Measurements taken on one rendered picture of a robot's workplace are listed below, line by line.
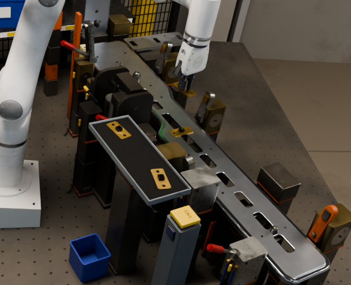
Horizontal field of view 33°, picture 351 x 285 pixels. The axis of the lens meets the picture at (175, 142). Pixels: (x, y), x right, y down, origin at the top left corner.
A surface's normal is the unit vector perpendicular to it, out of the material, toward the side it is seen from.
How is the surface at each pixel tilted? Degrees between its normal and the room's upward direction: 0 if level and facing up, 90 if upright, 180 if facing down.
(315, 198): 0
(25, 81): 69
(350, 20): 90
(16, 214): 90
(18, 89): 62
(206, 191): 90
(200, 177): 0
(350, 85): 0
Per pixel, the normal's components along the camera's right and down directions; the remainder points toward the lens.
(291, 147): 0.18, -0.79
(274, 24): 0.21, 0.62
